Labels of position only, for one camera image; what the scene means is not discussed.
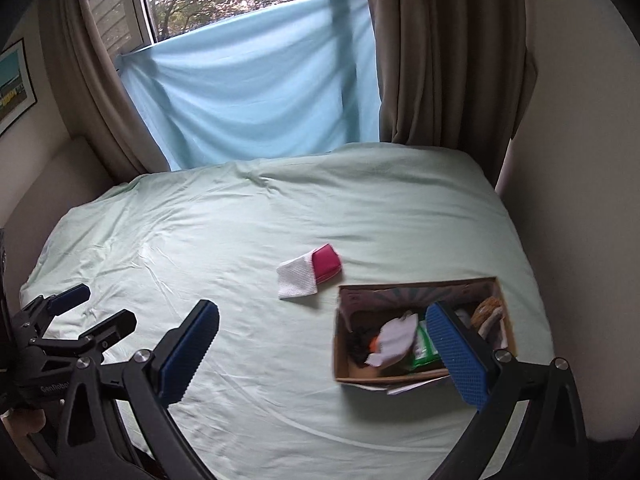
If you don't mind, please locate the grey window shutter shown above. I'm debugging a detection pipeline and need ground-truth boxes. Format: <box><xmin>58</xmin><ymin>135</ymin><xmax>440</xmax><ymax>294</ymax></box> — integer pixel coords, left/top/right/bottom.
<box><xmin>80</xmin><ymin>0</ymin><xmax>132</xmax><ymax>56</ymax></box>

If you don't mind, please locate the grey sock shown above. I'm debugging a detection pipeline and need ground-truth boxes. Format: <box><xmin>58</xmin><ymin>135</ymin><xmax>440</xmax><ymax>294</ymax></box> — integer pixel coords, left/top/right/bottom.
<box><xmin>367</xmin><ymin>312</ymin><xmax>419</xmax><ymax>366</ymax></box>

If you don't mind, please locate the beige upholstered headboard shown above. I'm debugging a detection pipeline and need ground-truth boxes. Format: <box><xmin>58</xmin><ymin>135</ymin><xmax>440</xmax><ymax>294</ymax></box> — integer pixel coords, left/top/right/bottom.
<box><xmin>0</xmin><ymin>135</ymin><xmax>114</xmax><ymax>232</ymax></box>

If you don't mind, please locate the beige striped sock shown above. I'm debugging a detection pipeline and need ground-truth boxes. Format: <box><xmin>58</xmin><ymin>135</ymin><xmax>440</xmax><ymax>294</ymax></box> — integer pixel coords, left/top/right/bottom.
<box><xmin>470</xmin><ymin>296</ymin><xmax>504</xmax><ymax>346</ymax></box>

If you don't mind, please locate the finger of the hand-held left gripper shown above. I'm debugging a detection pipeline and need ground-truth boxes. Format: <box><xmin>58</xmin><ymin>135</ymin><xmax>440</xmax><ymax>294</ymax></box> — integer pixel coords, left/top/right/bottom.
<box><xmin>32</xmin><ymin>310</ymin><xmax>137</xmax><ymax>365</ymax></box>
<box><xmin>19</xmin><ymin>283</ymin><xmax>92</xmax><ymax>331</ymax></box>

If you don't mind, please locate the person's left hand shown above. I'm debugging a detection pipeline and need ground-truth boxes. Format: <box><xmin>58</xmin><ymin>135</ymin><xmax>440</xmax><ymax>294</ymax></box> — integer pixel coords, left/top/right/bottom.
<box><xmin>0</xmin><ymin>407</ymin><xmax>46</xmax><ymax>461</ymax></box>

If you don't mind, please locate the bed with pale green sheet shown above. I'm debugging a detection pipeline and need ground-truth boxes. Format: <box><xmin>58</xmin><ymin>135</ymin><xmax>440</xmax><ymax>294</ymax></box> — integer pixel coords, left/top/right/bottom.
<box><xmin>20</xmin><ymin>142</ymin><xmax>556</xmax><ymax>480</ymax></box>

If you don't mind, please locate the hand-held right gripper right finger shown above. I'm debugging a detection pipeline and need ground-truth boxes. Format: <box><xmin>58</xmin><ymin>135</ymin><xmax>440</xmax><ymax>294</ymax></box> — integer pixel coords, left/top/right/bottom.
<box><xmin>425</xmin><ymin>301</ymin><xmax>586</xmax><ymax>480</ymax></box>

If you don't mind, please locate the brown curtain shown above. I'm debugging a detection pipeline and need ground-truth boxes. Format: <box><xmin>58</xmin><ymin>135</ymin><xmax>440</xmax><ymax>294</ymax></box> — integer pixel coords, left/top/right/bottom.
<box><xmin>37</xmin><ymin>0</ymin><xmax>171</xmax><ymax>182</ymax></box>
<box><xmin>360</xmin><ymin>0</ymin><xmax>539</xmax><ymax>157</ymax></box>

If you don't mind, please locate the cardboard box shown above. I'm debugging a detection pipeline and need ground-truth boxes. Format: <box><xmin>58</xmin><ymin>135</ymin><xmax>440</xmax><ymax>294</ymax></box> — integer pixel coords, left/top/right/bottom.
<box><xmin>332</xmin><ymin>276</ymin><xmax>518</xmax><ymax>392</ymax></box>

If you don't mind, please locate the black sock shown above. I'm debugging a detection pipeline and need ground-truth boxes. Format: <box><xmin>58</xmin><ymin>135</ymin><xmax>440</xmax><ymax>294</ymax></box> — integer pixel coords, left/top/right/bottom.
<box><xmin>347</xmin><ymin>327</ymin><xmax>381</xmax><ymax>366</ymax></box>

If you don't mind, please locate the white and pink sock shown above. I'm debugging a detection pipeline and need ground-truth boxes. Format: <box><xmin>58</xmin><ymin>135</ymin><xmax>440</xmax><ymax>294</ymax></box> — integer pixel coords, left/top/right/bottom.
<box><xmin>276</xmin><ymin>242</ymin><xmax>344</xmax><ymax>301</ymax></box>

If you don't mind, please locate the light blue hanging cloth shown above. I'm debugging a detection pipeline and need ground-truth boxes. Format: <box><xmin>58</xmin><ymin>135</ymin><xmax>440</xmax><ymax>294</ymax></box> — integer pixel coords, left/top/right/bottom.
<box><xmin>115</xmin><ymin>0</ymin><xmax>384</xmax><ymax>172</ymax></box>

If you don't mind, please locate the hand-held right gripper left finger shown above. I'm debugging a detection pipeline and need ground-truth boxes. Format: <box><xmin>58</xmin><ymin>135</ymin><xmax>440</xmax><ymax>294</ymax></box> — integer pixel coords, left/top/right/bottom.
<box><xmin>60</xmin><ymin>299</ymin><xmax>221</xmax><ymax>480</ymax></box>

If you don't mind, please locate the green wipes packet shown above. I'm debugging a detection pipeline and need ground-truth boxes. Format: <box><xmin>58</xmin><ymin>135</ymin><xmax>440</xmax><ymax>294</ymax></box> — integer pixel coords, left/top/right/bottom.
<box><xmin>407</xmin><ymin>320</ymin><xmax>446</xmax><ymax>369</ymax></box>

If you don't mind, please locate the framed wall poster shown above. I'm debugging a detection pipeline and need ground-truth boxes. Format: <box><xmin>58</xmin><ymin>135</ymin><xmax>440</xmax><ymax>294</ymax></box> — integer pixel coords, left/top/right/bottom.
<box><xmin>0</xmin><ymin>37</ymin><xmax>40</xmax><ymax>136</ymax></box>

